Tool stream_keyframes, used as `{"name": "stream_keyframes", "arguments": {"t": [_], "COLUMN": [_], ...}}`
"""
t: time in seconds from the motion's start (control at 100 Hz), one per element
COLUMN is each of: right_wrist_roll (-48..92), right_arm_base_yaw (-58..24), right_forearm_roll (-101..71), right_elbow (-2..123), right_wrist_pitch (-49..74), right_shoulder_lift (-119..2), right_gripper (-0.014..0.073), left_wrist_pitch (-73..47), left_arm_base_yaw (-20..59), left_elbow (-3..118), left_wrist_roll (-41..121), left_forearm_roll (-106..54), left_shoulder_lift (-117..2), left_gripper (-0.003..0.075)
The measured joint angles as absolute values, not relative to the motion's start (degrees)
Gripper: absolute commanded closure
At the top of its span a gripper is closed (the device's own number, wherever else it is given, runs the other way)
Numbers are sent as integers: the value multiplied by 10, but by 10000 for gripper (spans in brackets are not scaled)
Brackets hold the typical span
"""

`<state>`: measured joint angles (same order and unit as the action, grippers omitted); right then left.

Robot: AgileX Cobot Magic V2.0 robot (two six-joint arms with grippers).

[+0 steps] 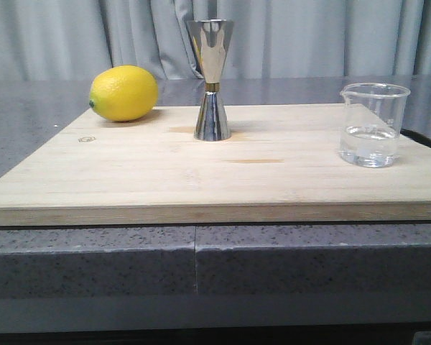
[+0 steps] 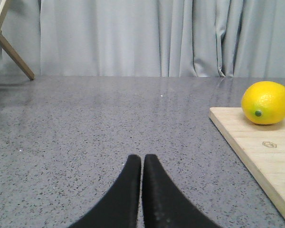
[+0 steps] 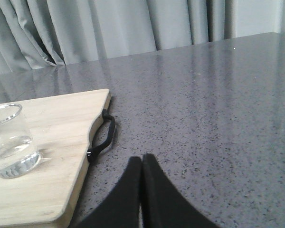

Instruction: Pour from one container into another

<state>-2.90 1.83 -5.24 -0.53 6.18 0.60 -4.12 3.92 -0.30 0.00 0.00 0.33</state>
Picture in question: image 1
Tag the label sticker bottom right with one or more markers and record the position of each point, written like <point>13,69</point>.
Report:
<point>422,338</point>

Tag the steel double jigger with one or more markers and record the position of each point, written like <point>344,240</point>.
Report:
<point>211,82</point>

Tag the wooden cutting board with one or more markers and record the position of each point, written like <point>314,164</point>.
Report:
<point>280,164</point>

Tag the yellow lemon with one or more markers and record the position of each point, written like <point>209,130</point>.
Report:
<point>123,93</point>

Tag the grey curtain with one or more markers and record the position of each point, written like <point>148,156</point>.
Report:
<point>76,40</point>

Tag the clear glass beaker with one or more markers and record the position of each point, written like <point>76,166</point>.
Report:
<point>373,120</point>

